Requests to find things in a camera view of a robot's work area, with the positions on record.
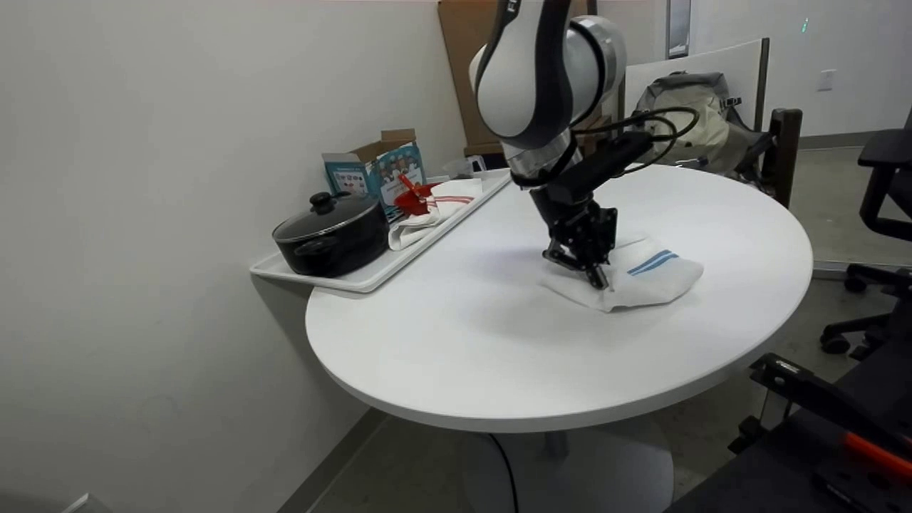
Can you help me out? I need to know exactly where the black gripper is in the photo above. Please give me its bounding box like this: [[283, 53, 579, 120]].
[[528, 183, 622, 291]]

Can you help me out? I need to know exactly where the white cloth with blue stripes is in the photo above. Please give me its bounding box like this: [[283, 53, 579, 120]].
[[537, 233, 708, 313]]

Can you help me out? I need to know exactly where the red plastic object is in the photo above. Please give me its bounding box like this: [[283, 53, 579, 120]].
[[391, 170, 477, 218]]

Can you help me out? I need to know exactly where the clear plastic bag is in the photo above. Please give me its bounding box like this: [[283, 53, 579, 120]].
[[629, 69, 776, 180]]

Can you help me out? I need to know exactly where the white rectangular tray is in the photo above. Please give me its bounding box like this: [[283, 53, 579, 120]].
[[247, 167, 512, 297]]

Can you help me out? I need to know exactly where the blue printed cardboard box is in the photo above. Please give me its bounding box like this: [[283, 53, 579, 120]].
[[320, 126, 430, 226]]

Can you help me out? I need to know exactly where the dark wooden chair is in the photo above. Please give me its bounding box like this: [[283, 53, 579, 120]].
[[755, 106, 806, 210]]

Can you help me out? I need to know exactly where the black cooking pot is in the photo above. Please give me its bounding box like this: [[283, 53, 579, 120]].
[[270, 207, 394, 281]]

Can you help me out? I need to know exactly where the black pot lid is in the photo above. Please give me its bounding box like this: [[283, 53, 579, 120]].
[[270, 187, 387, 244]]

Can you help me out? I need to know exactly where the orange black bar clamp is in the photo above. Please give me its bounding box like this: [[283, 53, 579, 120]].
[[726, 354, 912, 481]]

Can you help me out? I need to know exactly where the black office chair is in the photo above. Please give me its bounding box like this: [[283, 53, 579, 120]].
[[817, 106, 912, 360]]

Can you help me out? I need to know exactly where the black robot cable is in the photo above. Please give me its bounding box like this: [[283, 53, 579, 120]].
[[567, 106, 703, 177]]

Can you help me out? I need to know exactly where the white table pedestal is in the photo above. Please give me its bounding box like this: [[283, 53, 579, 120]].
[[491, 415, 679, 513]]

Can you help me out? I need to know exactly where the black cable under table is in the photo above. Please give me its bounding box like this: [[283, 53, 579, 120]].
[[487, 434, 524, 513]]

